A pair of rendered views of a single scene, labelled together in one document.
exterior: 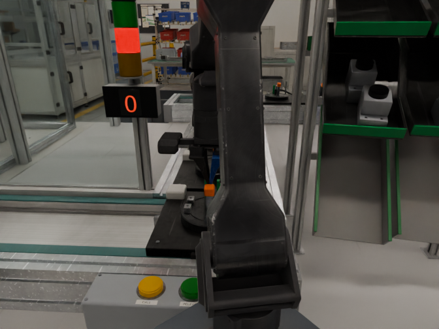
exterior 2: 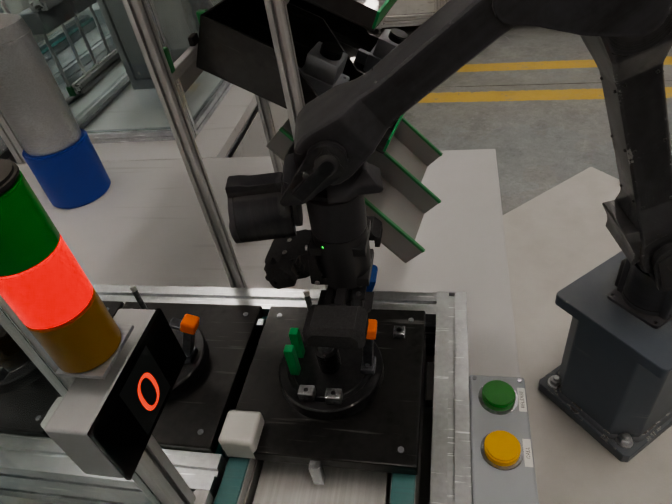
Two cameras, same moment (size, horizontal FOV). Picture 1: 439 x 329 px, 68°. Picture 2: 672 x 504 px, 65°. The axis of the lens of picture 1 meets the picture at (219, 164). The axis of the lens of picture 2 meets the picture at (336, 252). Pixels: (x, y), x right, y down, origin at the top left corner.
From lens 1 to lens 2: 0.69 m
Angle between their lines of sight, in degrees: 66
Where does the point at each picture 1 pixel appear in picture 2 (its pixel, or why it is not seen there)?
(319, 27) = (283, 26)
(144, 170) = (176, 482)
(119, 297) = (525, 491)
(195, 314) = (632, 337)
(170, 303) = (523, 422)
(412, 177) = not seen: hidden behind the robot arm
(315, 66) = (294, 84)
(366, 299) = (428, 271)
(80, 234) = not seen: outside the picture
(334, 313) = not seen: hidden behind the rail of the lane
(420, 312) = (443, 240)
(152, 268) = (457, 454)
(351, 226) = (405, 223)
